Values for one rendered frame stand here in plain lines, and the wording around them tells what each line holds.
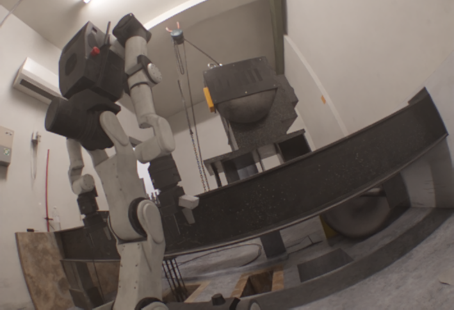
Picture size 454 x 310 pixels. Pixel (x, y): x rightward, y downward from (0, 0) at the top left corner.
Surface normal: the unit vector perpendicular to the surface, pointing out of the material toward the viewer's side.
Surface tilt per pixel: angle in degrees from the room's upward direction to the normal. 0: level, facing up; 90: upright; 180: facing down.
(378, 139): 90
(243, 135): 90
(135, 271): 60
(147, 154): 101
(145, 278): 90
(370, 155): 90
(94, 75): 115
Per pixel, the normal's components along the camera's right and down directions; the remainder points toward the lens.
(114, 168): -0.25, -0.08
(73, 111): 0.95, 0.00
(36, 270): 0.92, -0.36
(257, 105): -0.01, -0.35
